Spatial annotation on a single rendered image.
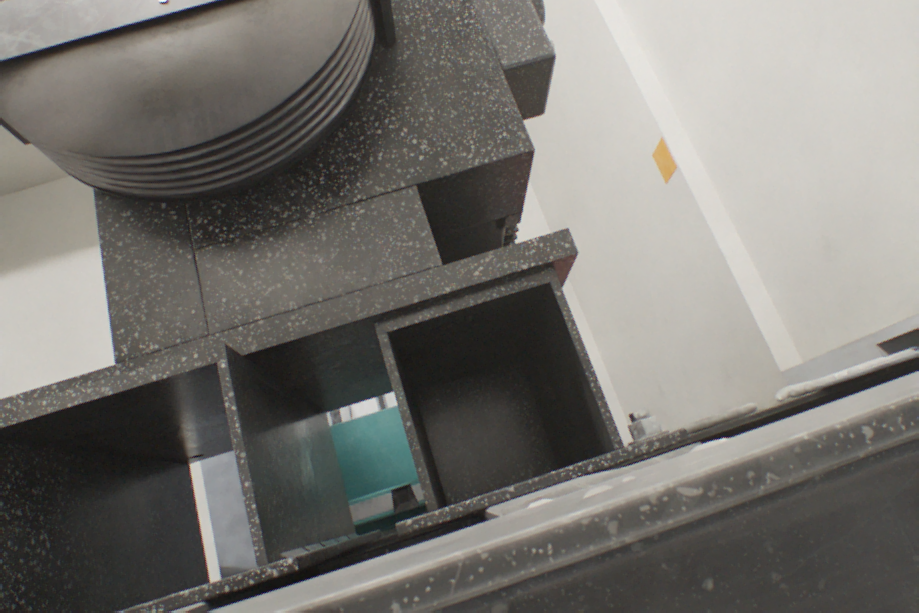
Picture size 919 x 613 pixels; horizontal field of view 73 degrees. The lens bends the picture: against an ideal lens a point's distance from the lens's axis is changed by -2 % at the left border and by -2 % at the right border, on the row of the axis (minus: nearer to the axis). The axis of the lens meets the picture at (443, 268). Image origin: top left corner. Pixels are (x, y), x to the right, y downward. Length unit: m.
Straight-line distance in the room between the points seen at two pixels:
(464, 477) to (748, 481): 0.86
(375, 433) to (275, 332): 1.13
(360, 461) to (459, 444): 0.77
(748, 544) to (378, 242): 0.51
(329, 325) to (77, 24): 0.40
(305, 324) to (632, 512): 0.52
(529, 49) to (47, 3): 0.53
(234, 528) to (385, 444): 0.63
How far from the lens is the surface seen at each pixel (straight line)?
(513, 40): 0.83
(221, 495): 1.26
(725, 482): 0.18
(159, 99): 0.68
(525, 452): 1.04
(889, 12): 1.29
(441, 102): 0.76
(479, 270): 0.66
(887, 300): 1.45
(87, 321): 3.60
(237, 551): 1.26
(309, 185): 0.73
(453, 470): 1.03
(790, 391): 1.12
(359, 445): 1.78
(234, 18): 0.71
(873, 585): 0.28
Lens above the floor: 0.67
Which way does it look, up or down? 20 degrees up
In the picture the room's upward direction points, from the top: 18 degrees counter-clockwise
